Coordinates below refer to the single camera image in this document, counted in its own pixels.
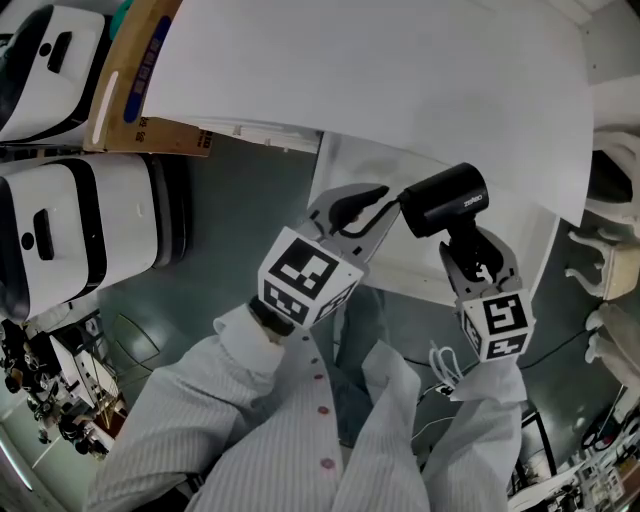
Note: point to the person's right forearm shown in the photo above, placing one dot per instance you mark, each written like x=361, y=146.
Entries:
x=480, y=420

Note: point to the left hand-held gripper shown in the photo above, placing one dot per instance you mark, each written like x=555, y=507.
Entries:
x=300, y=270

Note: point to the person's left forearm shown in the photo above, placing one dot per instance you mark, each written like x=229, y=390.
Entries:
x=200, y=395

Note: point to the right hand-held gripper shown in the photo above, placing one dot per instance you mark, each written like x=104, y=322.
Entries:
x=500, y=320

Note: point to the black hair dryer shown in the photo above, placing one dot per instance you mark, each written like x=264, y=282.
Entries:
x=442, y=200

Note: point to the person's white striped shirt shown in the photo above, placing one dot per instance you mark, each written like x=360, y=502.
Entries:
x=300, y=450

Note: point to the black metal frame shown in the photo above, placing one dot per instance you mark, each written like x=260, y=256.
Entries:
x=537, y=450

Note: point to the person's legs in jeans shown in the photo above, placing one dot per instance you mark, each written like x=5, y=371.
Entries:
x=357, y=390

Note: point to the white carved chair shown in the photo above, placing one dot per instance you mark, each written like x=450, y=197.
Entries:
x=610, y=240

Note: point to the cluttered workbench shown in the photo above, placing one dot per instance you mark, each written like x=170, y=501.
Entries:
x=605, y=460

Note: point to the white desk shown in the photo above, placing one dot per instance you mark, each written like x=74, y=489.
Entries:
x=375, y=65

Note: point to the green bag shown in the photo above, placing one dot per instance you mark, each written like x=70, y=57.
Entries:
x=120, y=12

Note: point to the cluttered equipment cart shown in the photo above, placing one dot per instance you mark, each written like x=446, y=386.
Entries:
x=55, y=380

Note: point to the white carved furniture piece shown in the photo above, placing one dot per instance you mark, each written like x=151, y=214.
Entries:
x=612, y=340

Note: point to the brown cardboard box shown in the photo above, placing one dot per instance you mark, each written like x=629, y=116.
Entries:
x=130, y=100

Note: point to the white and black machine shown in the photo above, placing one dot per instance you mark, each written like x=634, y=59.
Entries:
x=45, y=65
x=75, y=225

